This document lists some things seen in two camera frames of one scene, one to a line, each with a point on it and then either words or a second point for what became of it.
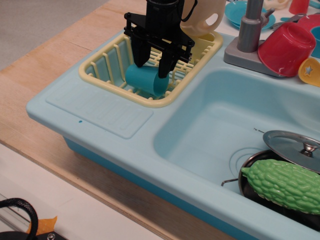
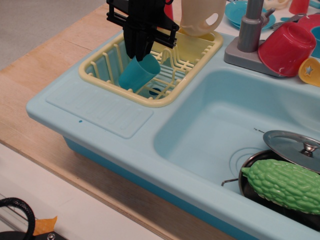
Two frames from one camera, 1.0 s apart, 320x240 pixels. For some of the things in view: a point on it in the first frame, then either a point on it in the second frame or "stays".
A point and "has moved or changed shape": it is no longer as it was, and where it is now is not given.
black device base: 23,235 stays
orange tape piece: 44,226 stays
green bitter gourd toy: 287,184 stays
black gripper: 161,29 → 133,14
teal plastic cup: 147,79 has moved or changed shape
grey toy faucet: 242,52 stays
